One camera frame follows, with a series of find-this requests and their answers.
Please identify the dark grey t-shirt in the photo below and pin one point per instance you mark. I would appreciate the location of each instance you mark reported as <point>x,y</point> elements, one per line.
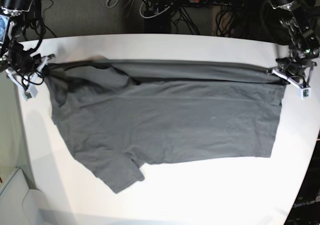
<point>115,117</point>

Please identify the grey tray corner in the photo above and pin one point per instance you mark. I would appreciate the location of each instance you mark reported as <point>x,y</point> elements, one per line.
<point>21,205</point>

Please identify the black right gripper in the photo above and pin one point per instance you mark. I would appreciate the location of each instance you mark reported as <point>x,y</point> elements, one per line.
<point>24,69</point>

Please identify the black power strip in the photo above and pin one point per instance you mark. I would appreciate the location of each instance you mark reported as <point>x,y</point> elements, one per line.
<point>237,3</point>

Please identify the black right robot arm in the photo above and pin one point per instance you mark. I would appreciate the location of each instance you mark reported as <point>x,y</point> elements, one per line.
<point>15,17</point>

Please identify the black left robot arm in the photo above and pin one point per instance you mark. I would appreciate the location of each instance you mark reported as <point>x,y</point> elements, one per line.
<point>304,45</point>

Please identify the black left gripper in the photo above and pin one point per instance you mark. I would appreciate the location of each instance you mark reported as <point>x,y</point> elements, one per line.
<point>293,64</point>

